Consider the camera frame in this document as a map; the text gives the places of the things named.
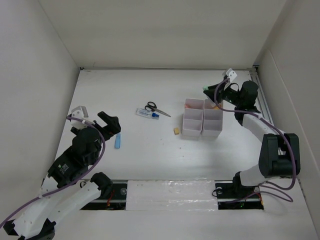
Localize left white organizer box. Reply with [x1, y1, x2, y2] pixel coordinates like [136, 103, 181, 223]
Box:
[181, 98, 204, 138]

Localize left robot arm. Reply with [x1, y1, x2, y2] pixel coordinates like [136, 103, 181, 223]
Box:
[0, 109, 121, 240]

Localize aluminium rail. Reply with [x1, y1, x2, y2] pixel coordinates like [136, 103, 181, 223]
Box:
[247, 65, 274, 124]

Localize white taped panel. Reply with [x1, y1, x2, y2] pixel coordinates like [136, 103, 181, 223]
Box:
[125, 180, 218, 212]

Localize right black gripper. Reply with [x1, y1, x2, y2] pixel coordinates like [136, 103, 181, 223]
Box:
[203, 80, 243, 107]

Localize yellow eraser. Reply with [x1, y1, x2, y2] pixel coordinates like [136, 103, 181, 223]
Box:
[174, 128, 180, 135]

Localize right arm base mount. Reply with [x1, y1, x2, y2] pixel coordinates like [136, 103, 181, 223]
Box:
[211, 182, 264, 210]

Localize white organizer box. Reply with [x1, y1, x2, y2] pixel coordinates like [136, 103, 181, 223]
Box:
[181, 98, 204, 138]
[201, 99, 223, 138]

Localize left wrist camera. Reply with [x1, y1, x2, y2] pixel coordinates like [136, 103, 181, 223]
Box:
[69, 106, 89, 130]

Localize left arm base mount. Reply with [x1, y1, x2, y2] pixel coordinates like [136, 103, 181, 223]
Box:
[81, 181, 128, 211]

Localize clear glue bottle blue cap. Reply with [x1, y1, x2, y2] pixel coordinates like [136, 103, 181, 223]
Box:
[135, 108, 160, 120]

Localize black handled scissors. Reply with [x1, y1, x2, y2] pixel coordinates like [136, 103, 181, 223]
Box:
[144, 101, 171, 118]

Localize blue correction tape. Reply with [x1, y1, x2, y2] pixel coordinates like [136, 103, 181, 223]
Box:
[114, 133, 121, 150]

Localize right white organizer box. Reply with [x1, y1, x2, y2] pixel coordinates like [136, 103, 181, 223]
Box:
[201, 99, 223, 138]

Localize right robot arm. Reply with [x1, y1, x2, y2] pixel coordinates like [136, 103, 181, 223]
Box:
[203, 77, 301, 202]

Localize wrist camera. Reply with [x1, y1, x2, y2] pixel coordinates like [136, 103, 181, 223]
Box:
[69, 106, 89, 130]
[222, 68, 238, 84]

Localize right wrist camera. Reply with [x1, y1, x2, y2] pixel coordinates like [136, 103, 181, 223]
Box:
[222, 68, 238, 84]

